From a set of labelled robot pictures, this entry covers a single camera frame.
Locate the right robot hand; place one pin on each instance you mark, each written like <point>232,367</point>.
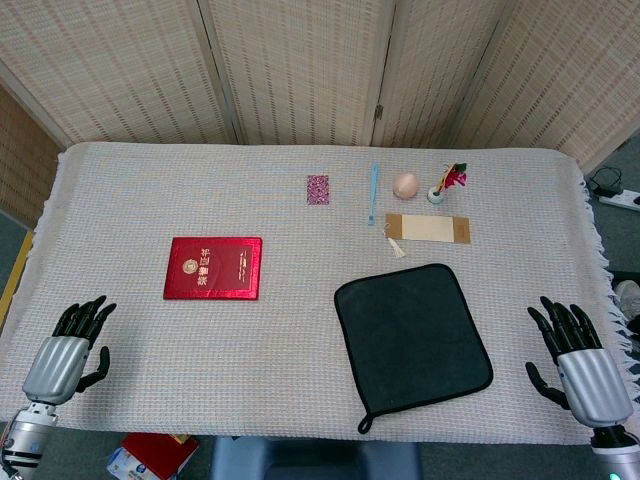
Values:
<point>592,382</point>

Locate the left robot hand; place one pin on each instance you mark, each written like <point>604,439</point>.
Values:
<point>57,361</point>

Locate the black square cloth pad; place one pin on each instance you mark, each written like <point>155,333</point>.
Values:
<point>412,342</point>

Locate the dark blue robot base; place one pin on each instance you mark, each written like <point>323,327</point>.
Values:
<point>315,460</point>

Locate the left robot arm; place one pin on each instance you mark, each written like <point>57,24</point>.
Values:
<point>22,437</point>

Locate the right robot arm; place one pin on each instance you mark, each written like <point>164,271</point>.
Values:
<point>614,450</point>

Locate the white shoe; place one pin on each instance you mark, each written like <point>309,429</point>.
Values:
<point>627,296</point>

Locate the blue and white packet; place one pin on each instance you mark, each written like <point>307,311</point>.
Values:
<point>125,467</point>

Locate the red box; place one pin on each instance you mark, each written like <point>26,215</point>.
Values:
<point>159,454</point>

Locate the red certificate book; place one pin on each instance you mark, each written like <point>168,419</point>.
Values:
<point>213,269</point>

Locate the white power strip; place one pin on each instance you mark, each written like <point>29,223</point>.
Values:
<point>620,199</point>

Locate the brown bookmark with tassel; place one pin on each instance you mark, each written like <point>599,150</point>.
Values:
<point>427,231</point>

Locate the feather shuttlecock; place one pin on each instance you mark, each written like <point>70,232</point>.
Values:
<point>447,182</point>

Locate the white woven tablecloth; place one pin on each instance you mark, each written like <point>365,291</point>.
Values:
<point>300,300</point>

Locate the pink ball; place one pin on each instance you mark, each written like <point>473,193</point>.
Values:
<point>405,185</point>

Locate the light blue plastic stick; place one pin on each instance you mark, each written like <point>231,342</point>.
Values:
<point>373,192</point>

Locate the small pink patterned card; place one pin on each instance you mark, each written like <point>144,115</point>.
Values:
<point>318,189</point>

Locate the bamboo folding screen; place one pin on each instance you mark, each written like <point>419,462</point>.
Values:
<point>310,65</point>

